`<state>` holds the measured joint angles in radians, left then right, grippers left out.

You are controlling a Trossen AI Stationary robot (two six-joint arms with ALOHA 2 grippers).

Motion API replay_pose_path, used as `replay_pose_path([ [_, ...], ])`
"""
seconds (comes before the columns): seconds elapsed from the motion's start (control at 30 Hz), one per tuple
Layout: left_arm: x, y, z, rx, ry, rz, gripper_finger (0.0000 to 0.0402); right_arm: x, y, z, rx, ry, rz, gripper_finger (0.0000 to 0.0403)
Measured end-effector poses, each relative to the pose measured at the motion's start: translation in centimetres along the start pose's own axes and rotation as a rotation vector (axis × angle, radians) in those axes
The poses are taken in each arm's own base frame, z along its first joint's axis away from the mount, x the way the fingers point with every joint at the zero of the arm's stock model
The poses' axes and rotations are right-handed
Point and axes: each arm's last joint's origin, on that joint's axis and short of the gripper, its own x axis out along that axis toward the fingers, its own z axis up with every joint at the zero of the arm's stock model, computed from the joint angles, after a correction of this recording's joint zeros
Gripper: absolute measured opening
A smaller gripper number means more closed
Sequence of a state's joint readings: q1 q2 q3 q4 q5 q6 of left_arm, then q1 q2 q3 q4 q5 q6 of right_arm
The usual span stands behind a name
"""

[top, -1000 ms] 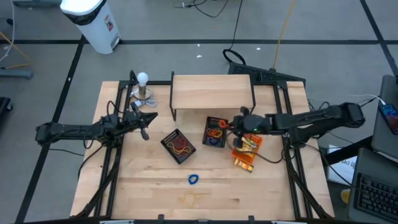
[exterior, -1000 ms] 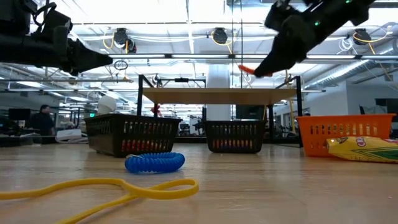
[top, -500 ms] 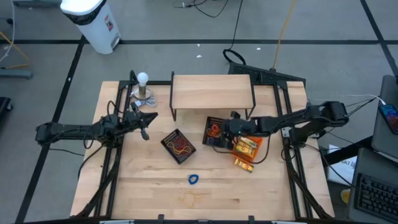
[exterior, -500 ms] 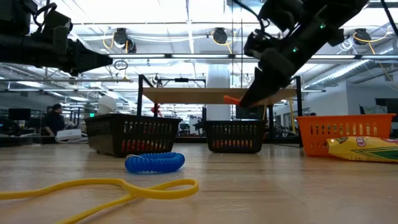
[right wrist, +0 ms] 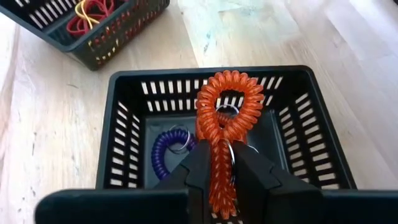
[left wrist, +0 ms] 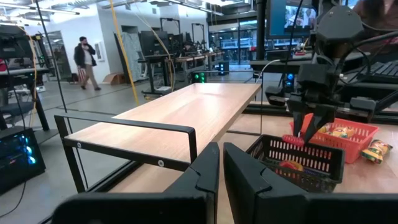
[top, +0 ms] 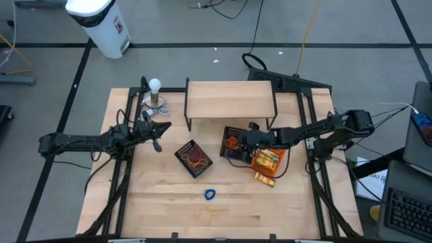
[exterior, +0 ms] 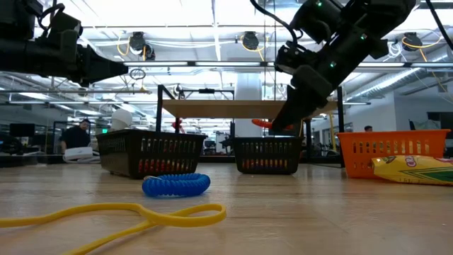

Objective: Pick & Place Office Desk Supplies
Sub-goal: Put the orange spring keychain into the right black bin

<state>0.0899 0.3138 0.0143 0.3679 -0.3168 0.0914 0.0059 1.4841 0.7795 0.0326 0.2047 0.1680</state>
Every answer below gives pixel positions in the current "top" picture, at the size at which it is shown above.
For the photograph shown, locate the white charging cable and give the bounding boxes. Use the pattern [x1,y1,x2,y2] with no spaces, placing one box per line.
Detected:
[367,101,420,115]

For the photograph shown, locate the black floor cable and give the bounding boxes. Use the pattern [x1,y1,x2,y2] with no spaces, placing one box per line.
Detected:
[240,0,268,72]

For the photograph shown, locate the black perforated panel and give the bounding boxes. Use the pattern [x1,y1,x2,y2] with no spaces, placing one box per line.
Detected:
[246,66,333,92]

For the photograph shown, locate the white trash can black liner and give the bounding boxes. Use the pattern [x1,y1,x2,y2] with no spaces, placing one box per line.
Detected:
[64,0,133,60]

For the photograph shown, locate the open laptop black keyboard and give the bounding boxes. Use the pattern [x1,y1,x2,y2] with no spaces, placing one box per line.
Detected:
[375,159,432,243]

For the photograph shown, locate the yellow rubber band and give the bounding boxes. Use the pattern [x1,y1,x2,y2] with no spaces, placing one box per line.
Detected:
[194,205,219,227]
[180,152,209,169]

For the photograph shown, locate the smartphone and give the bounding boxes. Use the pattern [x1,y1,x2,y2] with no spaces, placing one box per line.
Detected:
[410,112,432,147]

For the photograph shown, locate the white light bulb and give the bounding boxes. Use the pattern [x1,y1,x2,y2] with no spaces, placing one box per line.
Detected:
[148,78,163,96]

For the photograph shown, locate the small yellow object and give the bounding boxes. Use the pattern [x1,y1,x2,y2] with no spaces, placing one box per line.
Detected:
[369,205,382,222]

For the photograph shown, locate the grey floor base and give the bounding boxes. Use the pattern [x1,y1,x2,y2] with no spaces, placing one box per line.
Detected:
[0,74,36,87]

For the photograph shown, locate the black slotted plastic basket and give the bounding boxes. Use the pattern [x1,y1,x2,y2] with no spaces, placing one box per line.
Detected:
[173,138,214,180]
[219,126,253,162]

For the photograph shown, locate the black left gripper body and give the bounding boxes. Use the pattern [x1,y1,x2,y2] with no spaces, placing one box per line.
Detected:
[132,117,155,140]

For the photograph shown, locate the red rubber band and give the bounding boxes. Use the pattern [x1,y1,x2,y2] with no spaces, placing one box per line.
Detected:
[186,147,206,166]

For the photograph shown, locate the yellow hanging cord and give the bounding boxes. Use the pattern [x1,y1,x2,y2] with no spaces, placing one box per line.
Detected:
[295,0,322,76]

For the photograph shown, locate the wooden riser shelf black legs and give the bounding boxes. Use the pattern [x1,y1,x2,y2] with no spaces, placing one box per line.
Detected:
[183,77,279,132]

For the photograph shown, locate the white adapter cable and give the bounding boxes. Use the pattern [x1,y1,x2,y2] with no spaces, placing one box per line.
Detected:
[152,105,172,118]

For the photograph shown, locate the red coil wrist keychain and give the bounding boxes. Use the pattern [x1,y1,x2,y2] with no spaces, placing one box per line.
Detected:
[225,136,242,151]

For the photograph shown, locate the white paper sheet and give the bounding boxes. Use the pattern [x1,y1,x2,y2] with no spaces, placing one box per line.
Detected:
[354,155,389,203]

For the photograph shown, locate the black aluminium table frame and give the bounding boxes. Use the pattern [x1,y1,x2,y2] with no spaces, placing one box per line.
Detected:
[76,86,364,239]

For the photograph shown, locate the orange slotted plastic basket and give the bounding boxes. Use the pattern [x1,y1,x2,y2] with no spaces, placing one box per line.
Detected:
[250,147,288,179]

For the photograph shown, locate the yellow crayon box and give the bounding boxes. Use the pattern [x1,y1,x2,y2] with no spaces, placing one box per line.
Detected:
[261,150,281,163]
[254,155,277,172]
[253,171,276,188]

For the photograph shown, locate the dark grey closed laptop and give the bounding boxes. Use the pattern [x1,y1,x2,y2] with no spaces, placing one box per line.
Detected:
[402,80,432,173]

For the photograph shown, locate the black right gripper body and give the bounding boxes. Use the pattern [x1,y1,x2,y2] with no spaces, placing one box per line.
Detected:
[250,128,277,153]

